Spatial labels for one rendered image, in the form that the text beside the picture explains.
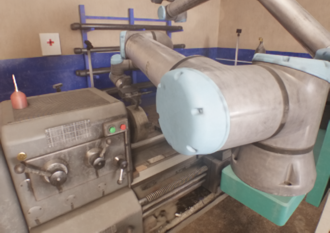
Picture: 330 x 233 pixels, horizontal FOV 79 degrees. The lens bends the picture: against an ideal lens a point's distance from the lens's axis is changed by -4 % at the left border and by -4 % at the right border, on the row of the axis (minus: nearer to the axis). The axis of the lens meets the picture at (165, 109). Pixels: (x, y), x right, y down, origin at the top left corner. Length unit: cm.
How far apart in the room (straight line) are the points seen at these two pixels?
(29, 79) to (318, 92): 410
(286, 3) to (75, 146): 115
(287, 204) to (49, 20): 412
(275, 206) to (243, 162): 10
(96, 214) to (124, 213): 14
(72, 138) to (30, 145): 16
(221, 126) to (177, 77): 10
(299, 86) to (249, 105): 12
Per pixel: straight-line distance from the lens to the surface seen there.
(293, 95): 41
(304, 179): 52
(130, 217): 124
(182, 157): 153
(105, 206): 122
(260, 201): 52
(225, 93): 32
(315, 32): 111
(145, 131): 136
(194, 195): 188
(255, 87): 36
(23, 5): 421
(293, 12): 114
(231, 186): 54
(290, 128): 44
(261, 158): 48
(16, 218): 116
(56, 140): 100
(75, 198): 117
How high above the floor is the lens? 166
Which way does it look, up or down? 19 degrees down
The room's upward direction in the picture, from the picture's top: straight up
